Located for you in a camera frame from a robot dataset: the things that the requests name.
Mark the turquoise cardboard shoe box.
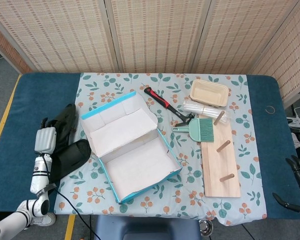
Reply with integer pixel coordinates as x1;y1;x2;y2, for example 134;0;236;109
79;90;183;205

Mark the red black claw hammer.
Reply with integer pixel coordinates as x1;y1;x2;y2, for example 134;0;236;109
143;86;196;127

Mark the white sneaker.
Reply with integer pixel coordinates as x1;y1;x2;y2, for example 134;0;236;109
27;212;57;227

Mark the bamboo folding screen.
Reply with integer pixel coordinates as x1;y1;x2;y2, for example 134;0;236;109
0;0;300;109

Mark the wooden peg board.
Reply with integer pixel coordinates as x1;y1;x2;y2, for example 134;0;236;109
198;110;242;198

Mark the beige rectangular food container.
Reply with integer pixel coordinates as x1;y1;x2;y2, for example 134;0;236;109
189;79;229;108

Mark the blue velvet table cover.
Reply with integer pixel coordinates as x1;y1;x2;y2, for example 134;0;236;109
0;72;300;221

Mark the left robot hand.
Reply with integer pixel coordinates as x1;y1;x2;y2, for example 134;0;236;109
34;117;60;155

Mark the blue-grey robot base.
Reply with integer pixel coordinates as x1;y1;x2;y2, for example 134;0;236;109
93;215;201;240

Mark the floral tablecloth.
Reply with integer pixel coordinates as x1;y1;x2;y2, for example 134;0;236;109
53;72;268;227

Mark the black cable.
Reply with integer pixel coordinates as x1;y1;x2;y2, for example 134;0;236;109
41;153;101;240

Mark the black slipper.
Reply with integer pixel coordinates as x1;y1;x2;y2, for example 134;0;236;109
41;103;78;151
49;138;92;183

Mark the small green brush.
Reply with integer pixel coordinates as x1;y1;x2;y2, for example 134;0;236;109
197;117;215;143

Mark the white chair base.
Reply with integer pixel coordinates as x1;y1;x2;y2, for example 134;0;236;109
286;104;300;131

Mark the bundle of clear sticks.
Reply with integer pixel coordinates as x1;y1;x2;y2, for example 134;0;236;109
181;101;231;125

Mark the small green dustpan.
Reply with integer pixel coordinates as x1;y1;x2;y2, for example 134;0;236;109
171;117;203;143

